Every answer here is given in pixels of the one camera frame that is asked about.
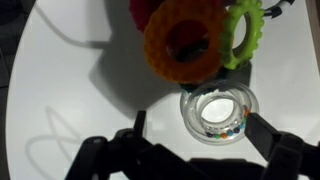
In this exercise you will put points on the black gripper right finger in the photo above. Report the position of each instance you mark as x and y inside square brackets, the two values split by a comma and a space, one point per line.
[261, 133]

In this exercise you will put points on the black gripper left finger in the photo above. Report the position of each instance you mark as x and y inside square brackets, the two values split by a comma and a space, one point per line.
[140, 123]

